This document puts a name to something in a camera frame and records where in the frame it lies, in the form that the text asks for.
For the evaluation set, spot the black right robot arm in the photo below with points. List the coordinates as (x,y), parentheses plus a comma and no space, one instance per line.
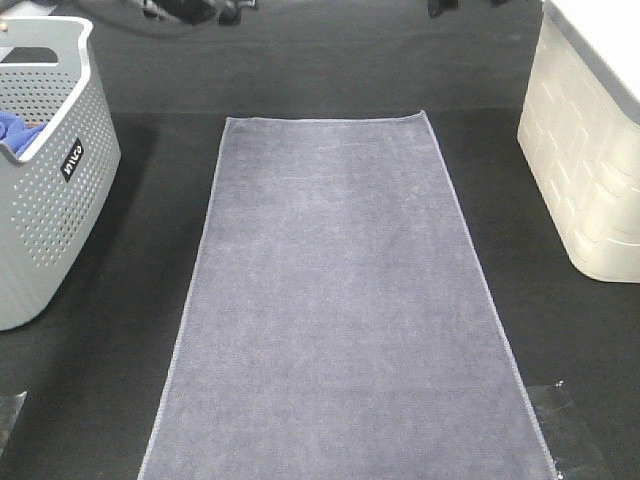
(437,8)

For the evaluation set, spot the left clear tape strip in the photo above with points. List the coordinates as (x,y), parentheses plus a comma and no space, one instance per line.
(10,408)

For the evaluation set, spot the white plastic storage bin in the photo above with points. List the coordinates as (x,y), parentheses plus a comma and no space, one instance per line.
(579,132)

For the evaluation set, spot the blue towel in basket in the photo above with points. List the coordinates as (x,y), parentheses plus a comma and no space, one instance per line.
(17,134)

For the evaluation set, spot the grey microfibre towel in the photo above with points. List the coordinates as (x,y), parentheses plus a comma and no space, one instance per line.
(338,324)

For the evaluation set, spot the grey perforated laundry basket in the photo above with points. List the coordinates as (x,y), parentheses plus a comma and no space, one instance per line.
(53,191)

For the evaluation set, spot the clear tape strip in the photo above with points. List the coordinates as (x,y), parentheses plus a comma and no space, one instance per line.
(10,408)
(571,445)

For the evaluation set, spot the right clear tape strip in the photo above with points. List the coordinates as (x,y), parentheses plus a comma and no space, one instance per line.
(571,445)

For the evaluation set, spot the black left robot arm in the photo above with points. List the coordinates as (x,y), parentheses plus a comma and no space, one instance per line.
(166,19)

